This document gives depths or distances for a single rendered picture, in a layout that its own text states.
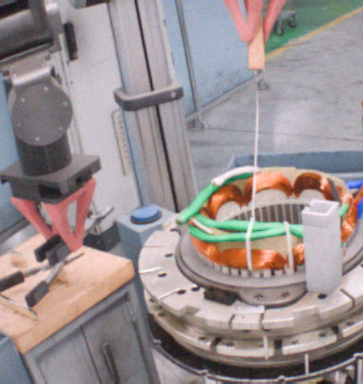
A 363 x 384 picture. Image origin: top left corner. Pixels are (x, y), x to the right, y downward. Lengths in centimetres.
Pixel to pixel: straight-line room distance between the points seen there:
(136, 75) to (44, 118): 56
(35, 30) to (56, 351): 38
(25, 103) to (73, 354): 36
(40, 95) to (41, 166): 11
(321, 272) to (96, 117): 246
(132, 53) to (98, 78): 191
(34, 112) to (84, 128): 239
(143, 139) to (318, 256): 58
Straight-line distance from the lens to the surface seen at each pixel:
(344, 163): 106
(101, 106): 303
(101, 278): 79
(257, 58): 66
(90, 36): 297
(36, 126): 56
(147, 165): 114
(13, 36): 61
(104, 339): 83
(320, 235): 60
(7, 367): 74
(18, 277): 79
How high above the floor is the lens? 145
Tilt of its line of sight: 23 degrees down
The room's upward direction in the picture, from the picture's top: 11 degrees counter-clockwise
